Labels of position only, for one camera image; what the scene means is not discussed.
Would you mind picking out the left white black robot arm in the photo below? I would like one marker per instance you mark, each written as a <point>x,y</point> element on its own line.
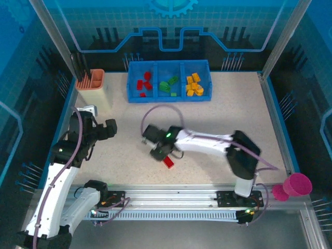
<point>59,197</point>

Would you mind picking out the beige holder with orange top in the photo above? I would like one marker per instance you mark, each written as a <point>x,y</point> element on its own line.
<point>97,96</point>

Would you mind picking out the aluminium table side rail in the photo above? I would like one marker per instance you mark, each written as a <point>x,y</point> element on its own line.
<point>276,124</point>

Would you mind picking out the aluminium mounting rail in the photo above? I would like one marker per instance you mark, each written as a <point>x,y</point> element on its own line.
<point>168,197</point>

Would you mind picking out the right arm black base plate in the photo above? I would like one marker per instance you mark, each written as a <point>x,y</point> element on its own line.
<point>224,198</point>

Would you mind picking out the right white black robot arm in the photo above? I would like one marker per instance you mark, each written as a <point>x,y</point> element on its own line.
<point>243,158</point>

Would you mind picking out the black controller board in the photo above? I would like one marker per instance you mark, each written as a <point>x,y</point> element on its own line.
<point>102,213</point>
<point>243,219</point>

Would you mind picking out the blue three-compartment bin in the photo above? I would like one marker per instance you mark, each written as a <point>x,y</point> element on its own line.
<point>168,68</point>

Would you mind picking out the aluminium frame post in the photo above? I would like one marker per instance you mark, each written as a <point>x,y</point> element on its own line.
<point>286,36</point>
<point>54,36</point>

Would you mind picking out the pink plastic cup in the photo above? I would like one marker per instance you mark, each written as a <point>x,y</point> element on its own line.
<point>298,184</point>

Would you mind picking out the small magenta foam cylinder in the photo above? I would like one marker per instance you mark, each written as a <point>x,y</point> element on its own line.
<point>280,193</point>

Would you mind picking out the small red lego brick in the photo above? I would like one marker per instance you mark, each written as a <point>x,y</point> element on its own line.
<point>143,94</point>

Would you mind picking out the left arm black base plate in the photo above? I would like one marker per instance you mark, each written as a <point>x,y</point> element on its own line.
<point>119,194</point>

